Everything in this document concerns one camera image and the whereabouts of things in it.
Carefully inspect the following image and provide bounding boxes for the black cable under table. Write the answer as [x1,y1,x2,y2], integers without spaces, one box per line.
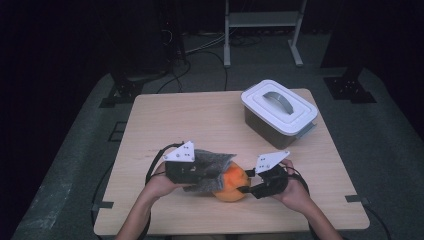
[363,203,393,240]
[90,163,114,240]

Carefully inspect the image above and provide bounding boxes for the white metal stand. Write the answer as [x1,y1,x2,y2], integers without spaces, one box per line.
[223,0,308,69]

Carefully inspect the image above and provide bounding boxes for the right hand-held gripper cable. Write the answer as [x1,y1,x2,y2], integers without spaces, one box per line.
[286,164,321,240]

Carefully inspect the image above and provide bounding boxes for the black stand base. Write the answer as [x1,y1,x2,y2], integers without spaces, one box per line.
[323,66,378,104]
[99,71,168,109]

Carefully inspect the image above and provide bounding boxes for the person's left hand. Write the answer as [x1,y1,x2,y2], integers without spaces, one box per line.
[143,163,188,201]

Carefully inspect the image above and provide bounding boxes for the person's right hand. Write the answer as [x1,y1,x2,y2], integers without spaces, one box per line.
[271,159,311,213]

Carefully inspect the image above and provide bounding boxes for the black tape strip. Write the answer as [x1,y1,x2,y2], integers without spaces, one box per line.
[344,194,370,205]
[91,200,115,212]

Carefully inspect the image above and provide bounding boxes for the grey floor cable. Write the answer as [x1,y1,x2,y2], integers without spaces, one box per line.
[184,33,226,54]

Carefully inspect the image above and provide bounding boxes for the hand-held gripper cable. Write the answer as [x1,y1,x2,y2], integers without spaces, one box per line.
[286,164,321,240]
[138,142,185,240]

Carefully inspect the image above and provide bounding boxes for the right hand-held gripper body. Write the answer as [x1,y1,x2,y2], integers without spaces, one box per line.
[254,150,291,200]

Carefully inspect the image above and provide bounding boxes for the orange fruit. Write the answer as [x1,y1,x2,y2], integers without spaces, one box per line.
[213,161,252,203]

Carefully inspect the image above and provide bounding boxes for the smoky transparent storage box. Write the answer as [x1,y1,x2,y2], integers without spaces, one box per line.
[244,106,317,150]

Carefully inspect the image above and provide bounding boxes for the black cable bundle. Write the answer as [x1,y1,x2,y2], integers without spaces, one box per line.
[229,33,264,48]

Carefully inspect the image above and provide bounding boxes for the black floor cable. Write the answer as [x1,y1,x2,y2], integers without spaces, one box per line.
[184,49,229,93]
[156,59,192,94]

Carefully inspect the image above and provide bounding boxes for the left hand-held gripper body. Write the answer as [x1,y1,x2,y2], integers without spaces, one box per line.
[162,140,201,185]

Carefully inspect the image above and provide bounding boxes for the left hand-held gripper cable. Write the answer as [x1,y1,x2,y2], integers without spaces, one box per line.
[138,142,185,240]

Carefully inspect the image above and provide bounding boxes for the white-lidded plastic container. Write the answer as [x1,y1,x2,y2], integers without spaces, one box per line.
[240,79,319,137]

